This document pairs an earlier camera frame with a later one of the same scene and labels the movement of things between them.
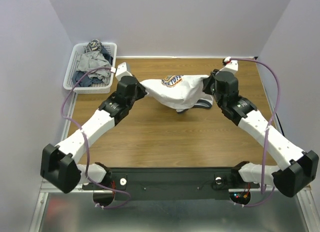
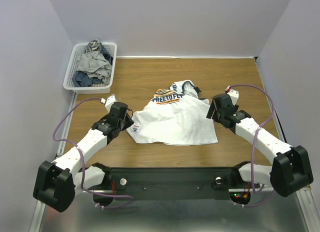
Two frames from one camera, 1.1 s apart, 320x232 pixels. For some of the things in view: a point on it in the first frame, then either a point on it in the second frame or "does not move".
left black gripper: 142,89 → 129,122
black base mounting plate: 170,184 does not move
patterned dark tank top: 94,45 does not move
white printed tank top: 180,92 → 175,116
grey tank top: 89,60 does not move
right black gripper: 208,84 → 212,111
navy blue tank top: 85,81 does not move
